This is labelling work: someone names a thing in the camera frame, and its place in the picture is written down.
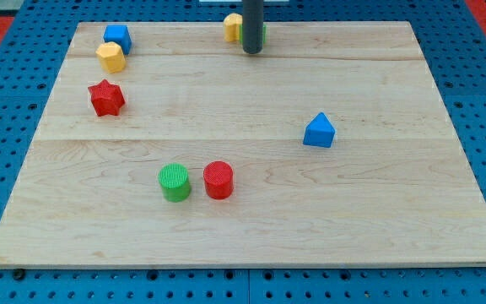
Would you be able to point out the wooden board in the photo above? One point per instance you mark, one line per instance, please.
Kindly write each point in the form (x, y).
(395, 190)

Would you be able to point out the blue triangle block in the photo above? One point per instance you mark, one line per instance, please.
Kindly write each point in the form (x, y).
(319, 132)

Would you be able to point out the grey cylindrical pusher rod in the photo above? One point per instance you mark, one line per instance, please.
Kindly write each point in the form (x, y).
(252, 26)

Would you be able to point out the green cylinder block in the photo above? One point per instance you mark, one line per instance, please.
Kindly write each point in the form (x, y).
(174, 182)

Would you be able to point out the green star block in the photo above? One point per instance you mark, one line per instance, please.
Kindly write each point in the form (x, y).
(264, 34)

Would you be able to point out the red cylinder block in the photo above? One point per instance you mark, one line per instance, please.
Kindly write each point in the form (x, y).
(218, 179)

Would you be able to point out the blue cube block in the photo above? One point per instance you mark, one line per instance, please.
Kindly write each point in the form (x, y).
(119, 34)

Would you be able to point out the red star block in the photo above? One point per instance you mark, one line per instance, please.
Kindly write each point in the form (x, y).
(106, 98)

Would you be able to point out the yellow hexagon block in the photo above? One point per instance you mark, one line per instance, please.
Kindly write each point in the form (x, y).
(111, 57)

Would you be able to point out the yellow heart block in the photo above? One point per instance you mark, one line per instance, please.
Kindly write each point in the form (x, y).
(232, 23)

